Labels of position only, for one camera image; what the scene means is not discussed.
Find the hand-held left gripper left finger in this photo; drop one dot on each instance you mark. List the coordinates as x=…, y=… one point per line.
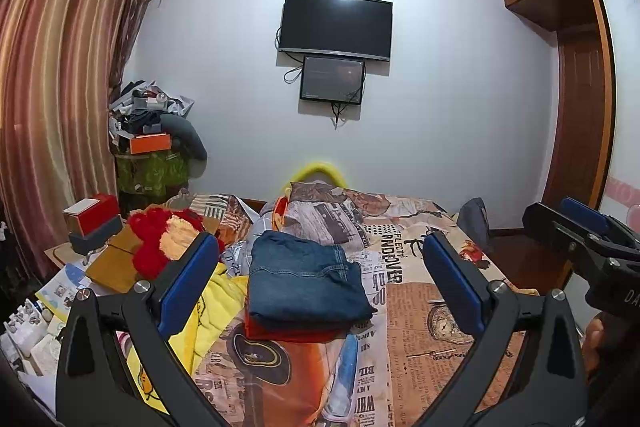
x=187, y=282

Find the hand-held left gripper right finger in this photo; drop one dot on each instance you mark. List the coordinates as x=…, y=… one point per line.
x=455, y=282

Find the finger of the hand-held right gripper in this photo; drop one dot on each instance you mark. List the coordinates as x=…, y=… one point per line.
x=560, y=229
x=582, y=212

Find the blue denim jeans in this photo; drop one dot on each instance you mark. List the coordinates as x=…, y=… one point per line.
x=305, y=282

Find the person's right hand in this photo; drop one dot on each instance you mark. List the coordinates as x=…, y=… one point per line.
x=594, y=342

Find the yellow cartoon blanket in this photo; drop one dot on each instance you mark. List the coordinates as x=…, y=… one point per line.
x=220, y=307

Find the red plush toy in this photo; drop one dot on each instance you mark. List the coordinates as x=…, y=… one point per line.
x=150, y=252

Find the grey purple backpack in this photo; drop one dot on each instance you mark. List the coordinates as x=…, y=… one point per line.
x=474, y=222

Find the brown cardboard box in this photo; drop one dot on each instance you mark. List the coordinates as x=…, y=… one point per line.
x=112, y=267

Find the newspaper print bed cover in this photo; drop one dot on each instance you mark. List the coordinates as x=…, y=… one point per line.
x=400, y=357

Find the dark grey box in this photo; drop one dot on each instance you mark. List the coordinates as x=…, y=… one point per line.
x=95, y=239

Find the green patterned bag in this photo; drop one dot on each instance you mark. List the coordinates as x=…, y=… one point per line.
x=150, y=177

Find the white wardrobe panel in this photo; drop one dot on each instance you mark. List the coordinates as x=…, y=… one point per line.
x=625, y=107

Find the red folded garment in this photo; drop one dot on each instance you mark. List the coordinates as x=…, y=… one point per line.
x=290, y=334

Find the red and white box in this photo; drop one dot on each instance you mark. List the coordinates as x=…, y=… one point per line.
x=92, y=214

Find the blue white paper booklet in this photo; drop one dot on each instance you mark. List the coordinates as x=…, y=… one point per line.
x=60, y=292

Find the grey neck pillow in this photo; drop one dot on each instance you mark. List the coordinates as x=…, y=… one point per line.
x=192, y=142

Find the orange box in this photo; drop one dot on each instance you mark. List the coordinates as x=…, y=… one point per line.
x=150, y=143

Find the printed pillow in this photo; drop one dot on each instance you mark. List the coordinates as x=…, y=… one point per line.
x=325, y=217

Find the group of white bottles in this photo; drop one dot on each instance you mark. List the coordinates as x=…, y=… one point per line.
x=25, y=327

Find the pile of household clutter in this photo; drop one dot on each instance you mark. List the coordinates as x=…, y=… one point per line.
x=140, y=107

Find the small black monitor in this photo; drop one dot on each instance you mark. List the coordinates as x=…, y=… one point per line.
x=332, y=77

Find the striped brown curtain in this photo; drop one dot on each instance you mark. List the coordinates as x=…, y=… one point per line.
x=50, y=82

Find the wooden door with frame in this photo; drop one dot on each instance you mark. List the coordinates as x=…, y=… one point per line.
x=580, y=117

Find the black wall television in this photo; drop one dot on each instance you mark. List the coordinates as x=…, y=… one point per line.
x=335, y=27

